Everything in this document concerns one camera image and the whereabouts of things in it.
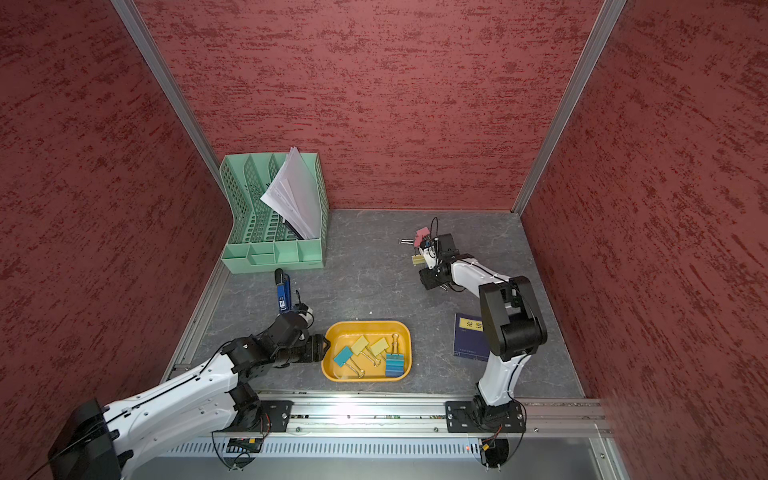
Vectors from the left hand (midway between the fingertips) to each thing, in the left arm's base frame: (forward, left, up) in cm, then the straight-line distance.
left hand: (318, 351), depth 82 cm
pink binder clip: (+44, -26, -4) cm, 51 cm away
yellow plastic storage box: (+6, -7, -2) cm, 10 cm away
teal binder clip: (-1, -8, -2) cm, 8 cm away
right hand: (+25, -34, -1) cm, 42 cm away
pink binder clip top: (+46, -31, -2) cm, 56 cm away
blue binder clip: (-1, -22, -5) cm, 22 cm away
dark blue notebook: (+5, -45, -5) cm, 45 cm away
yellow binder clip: (+34, -30, -3) cm, 46 cm away
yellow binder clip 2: (+2, -12, -2) cm, 12 cm away
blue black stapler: (+18, +14, +1) cm, 23 cm away
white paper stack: (+44, +11, +20) cm, 50 cm away
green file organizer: (+42, +29, -2) cm, 51 cm away
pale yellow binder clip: (+2, -17, -3) cm, 18 cm away
